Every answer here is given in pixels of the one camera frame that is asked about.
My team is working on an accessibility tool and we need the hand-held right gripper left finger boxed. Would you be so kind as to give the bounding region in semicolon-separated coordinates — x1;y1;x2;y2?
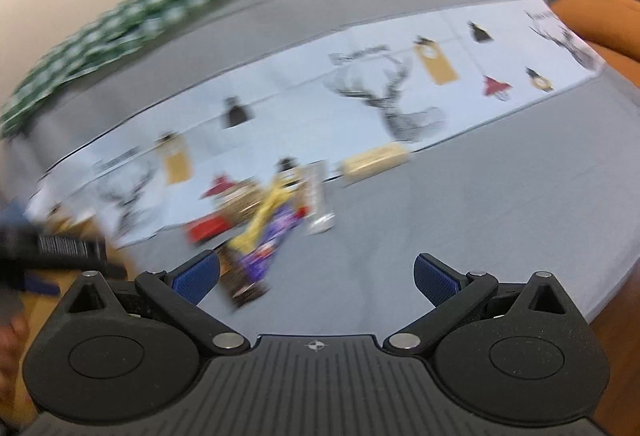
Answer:
62;250;252;358

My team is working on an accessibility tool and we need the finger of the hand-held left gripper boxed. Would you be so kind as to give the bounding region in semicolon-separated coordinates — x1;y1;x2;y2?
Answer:
7;272;61;299
0;223;128;283

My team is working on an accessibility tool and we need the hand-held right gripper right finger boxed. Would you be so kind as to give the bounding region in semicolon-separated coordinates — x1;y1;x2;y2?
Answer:
383;253;582;358

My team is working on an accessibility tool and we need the cardboard box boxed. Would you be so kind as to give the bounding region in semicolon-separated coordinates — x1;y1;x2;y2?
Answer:
22;203;140;342

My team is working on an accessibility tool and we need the dark brown snack packet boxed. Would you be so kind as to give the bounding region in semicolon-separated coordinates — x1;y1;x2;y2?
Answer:
217;246;271;309

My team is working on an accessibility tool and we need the purple snack packet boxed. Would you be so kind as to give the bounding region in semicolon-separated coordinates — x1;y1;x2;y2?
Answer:
240;208;306;287

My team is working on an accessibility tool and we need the yellow snack packet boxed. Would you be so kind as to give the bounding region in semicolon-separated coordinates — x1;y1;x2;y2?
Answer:
227;178;293;257

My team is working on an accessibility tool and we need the tan snack bar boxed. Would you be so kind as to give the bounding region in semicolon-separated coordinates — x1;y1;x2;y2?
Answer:
339;142;412;187

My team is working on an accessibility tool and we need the silver white snack bar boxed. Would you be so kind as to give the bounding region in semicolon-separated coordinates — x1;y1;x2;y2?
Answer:
302;161;337;235

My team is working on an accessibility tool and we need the white deer print cloth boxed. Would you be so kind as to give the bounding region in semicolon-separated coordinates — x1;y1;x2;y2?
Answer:
25;0;608;249

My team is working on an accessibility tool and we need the green checkered blanket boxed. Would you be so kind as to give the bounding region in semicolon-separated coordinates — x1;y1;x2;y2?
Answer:
0;0;503;139

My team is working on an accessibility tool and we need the orange sofa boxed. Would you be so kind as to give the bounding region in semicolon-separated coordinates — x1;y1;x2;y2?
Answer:
550;0;640;86

